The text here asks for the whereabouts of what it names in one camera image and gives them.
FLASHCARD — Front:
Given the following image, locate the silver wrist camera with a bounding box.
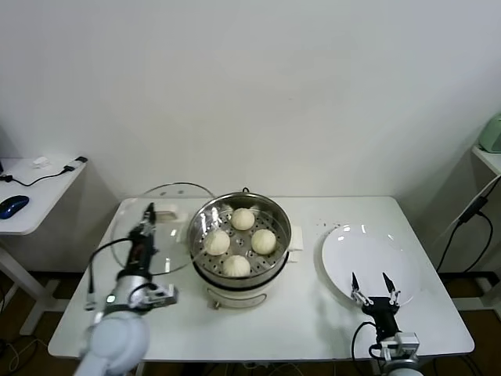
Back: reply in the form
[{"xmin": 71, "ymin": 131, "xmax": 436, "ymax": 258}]
[
  {"xmin": 146, "ymin": 284, "xmax": 180, "ymax": 310},
  {"xmin": 379, "ymin": 331, "xmax": 420, "ymax": 360}
]

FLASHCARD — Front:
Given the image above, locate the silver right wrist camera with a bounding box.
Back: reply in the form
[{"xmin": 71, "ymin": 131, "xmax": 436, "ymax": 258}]
[{"xmin": 379, "ymin": 331, "xmax": 420, "ymax": 360}]

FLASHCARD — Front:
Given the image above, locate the thin white hanging cable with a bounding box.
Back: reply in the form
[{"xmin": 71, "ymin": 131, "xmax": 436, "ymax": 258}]
[{"xmin": 440, "ymin": 179, "xmax": 498, "ymax": 242}]

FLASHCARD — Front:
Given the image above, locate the white steamed baozi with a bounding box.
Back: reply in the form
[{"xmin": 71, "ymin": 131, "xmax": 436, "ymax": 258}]
[
  {"xmin": 250, "ymin": 229, "xmax": 278, "ymax": 255},
  {"xmin": 230, "ymin": 207, "xmax": 255, "ymax": 231},
  {"xmin": 203, "ymin": 230, "xmax": 232, "ymax": 256},
  {"xmin": 222, "ymin": 254, "xmax": 251, "ymax": 278}
]

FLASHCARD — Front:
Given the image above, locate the grey black usb adapter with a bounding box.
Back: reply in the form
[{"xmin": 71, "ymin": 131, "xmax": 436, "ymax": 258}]
[{"xmin": 64, "ymin": 155, "xmax": 89, "ymax": 172}]

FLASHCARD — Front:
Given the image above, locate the round glass pot lid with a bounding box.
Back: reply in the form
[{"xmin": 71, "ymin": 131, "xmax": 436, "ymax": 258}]
[{"xmin": 110, "ymin": 181, "xmax": 217, "ymax": 276}]

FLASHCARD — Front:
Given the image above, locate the black power cable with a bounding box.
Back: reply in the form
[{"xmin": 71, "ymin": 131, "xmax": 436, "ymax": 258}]
[{"xmin": 436, "ymin": 213, "xmax": 494, "ymax": 273}]

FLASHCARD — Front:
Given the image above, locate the pale green appliance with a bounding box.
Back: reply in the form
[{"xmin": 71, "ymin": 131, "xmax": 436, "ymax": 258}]
[{"xmin": 479, "ymin": 114, "xmax": 501, "ymax": 154}]

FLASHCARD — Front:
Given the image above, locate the white electric cooker pot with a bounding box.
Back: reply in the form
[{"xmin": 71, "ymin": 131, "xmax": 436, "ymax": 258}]
[{"xmin": 178, "ymin": 219, "xmax": 305, "ymax": 310}]

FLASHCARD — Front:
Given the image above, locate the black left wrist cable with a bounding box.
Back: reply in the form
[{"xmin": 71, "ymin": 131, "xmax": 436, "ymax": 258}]
[{"xmin": 85, "ymin": 238, "xmax": 134, "ymax": 310}]

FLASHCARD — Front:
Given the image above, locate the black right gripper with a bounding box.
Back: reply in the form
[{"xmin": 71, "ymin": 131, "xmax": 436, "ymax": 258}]
[{"xmin": 350, "ymin": 271, "xmax": 402, "ymax": 338}]

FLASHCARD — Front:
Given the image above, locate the black power adapter brick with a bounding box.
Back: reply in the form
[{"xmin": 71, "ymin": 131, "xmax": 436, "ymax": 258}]
[{"xmin": 458, "ymin": 195, "xmax": 490, "ymax": 225}]

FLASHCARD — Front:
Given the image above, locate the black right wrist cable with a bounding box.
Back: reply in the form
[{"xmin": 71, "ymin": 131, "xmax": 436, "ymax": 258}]
[{"xmin": 350, "ymin": 320, "xmax": 377, "ymax": 363}]

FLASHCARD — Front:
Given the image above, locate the white narrow side table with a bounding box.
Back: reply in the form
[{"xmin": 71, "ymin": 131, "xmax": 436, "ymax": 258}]
[{"xmin": 471, "ymin": 145, "xmax": 501, "ymax": 313}]

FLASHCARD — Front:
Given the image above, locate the white side desk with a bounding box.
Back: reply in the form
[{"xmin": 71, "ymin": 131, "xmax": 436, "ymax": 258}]
[{"xmin": 0, "ymin": 157, "xmax": 89, "ymax": 336}]

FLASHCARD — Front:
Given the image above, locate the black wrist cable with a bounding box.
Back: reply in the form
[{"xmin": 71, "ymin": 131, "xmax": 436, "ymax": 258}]
[
  {"xmin": 85, "ymin": 238, "xmax": 134, "ymax": 310},
  {"xmin": 350, "ymin": 320, "xmax": 377, "ymax": 363}
]

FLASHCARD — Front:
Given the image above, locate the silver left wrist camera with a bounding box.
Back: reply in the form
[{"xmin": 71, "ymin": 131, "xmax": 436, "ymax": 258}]
[{"xmin": 146, "ymin": 284, "xmax": 180, "ymax": 310}]

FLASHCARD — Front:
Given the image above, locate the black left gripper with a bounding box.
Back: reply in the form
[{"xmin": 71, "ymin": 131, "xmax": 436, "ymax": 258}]
[{"xmin": 127, "ymin": 202, "xmax": 158, "ymax": 275}]

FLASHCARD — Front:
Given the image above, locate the large white plate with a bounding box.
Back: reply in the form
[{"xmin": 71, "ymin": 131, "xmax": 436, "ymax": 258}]
[{"xmin": 320, "ymin": 223, "xmax": 420, "ymax": 311}]

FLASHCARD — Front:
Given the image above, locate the steel perforated steamer basket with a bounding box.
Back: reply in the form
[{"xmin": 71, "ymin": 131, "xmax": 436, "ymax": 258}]
[{"xmin": 187, "ymin": 191, "xmax": 293, "ymax": 280}]

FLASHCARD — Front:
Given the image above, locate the blue computer mouse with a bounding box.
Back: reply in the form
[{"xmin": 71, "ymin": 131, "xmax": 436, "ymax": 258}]
[{"xmin": 0, "ymin": 194, "xmax": 31, "ymax": 219}]

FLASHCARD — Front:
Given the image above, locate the black desk cable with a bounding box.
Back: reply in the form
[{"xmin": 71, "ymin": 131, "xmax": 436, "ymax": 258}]
[{"xmin": 0, "ymin": 166, "xmax": 75, "ymax": 187}]

